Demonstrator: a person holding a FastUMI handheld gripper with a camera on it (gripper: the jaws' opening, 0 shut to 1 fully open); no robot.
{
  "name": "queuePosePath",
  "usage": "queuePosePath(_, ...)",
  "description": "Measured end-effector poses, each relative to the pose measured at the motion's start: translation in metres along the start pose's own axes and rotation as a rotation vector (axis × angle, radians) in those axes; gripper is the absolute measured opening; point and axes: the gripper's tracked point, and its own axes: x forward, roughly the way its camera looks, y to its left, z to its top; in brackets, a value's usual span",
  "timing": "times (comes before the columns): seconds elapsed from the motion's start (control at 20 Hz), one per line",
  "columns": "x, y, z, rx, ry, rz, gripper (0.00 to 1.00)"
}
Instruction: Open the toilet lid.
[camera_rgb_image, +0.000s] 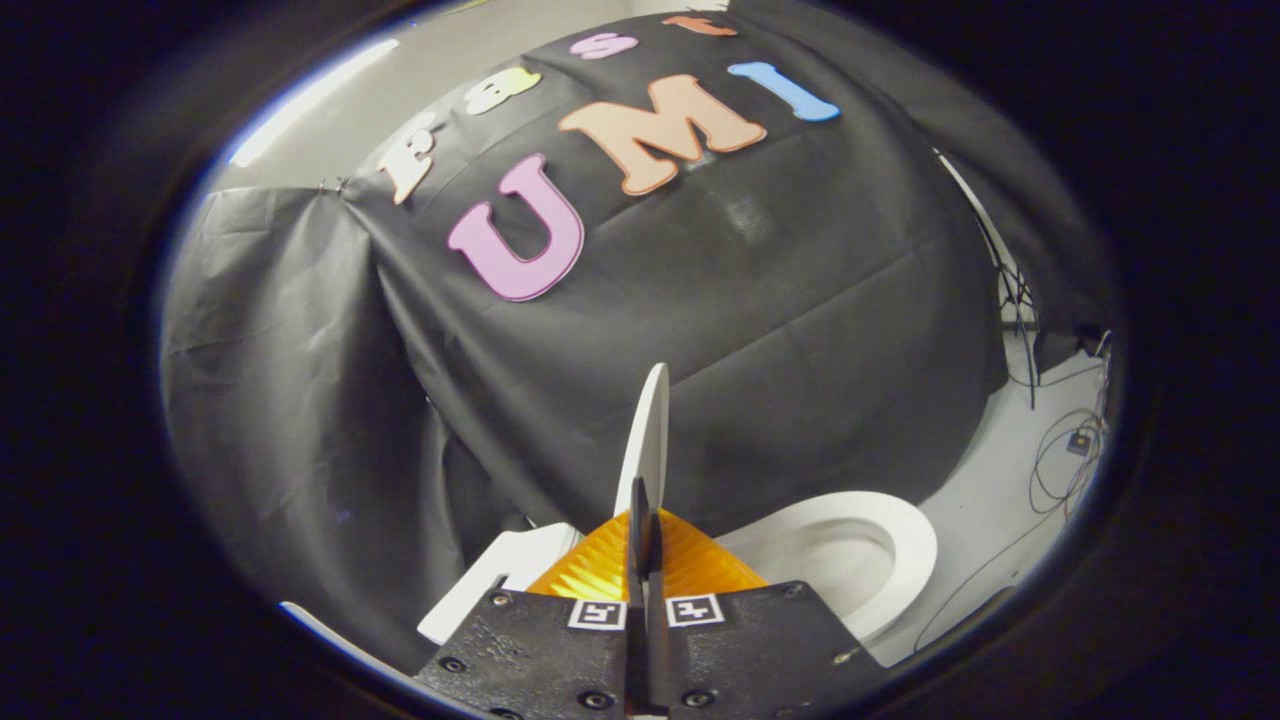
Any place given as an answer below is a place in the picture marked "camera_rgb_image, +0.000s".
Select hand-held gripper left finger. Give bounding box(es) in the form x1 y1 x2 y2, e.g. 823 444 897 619
415 478 651 720

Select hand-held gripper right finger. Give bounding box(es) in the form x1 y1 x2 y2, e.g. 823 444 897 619
645 490 886 720

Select white toilet lid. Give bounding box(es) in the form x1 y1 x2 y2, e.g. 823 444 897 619
612 362 671 521

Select white toilet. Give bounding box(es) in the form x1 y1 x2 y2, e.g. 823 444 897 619
417 490 939 646

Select black backdrop cloth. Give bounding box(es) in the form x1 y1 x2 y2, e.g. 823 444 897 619
160 0 1111 673

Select black tripod light stand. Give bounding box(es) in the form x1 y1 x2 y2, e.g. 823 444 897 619
985 225 1046 411

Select tangled floor cables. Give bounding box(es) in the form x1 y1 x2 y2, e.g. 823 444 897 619
915 330 1113 651

